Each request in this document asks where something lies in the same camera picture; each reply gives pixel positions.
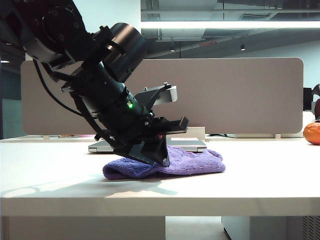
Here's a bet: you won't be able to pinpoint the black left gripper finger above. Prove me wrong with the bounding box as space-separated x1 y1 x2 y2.
143 136 171 168
158 116 189 135

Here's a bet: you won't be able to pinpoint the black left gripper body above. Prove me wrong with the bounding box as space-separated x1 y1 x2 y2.
107 112 167 165

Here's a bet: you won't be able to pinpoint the purple microfibre rag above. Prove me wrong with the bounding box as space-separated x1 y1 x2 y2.
102 146 226 180

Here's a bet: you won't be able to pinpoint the white box behind laptop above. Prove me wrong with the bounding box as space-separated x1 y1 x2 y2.
186 126 206 139

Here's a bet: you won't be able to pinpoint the silver closed laptop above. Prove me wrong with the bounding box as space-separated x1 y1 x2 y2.
87 136 208 154

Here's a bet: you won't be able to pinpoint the white nice try sticker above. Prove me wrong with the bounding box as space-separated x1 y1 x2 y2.
169 136 200 142

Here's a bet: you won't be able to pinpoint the colourful papers behind divider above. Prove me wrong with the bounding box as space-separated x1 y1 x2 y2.
49 134 97 139

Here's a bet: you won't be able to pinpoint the grey fabric desk divider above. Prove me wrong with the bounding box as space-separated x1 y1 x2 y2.
21 57 305 137

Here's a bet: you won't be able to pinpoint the white desk support panel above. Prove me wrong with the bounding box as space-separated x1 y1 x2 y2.
8 216 167 240

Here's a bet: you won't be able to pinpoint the white under-desk cabinet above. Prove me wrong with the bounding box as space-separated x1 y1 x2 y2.
221 216 320 240

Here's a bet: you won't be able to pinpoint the white plastic appliance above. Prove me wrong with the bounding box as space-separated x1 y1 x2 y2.
302 111 317 125

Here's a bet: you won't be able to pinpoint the black computer monitor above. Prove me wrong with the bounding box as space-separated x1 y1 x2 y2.
303 87 314 111

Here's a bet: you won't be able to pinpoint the orange mandarin fruit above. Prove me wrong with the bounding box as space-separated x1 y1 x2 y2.
303 121 320 145

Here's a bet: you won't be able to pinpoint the person in red top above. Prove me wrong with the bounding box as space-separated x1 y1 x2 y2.
312 83 320 121

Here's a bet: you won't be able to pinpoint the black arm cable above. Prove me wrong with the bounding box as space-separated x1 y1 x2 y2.
32 59 87 118

